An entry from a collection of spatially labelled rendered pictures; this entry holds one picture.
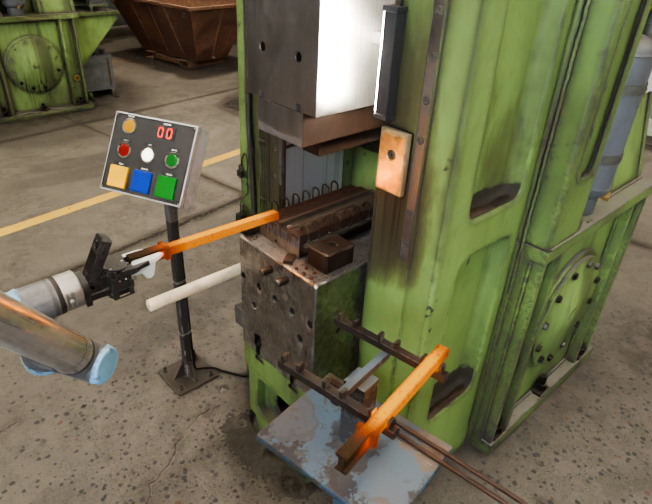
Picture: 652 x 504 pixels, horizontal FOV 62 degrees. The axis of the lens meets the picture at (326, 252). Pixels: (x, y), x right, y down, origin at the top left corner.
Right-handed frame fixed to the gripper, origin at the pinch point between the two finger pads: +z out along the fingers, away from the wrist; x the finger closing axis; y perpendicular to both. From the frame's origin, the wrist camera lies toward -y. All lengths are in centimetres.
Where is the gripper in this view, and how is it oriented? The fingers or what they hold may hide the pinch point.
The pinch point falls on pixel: (156, 251)
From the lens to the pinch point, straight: 144.4
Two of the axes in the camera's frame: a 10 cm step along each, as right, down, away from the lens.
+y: -0.3, 8.5, 5.2
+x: 6.7, 4.0, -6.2
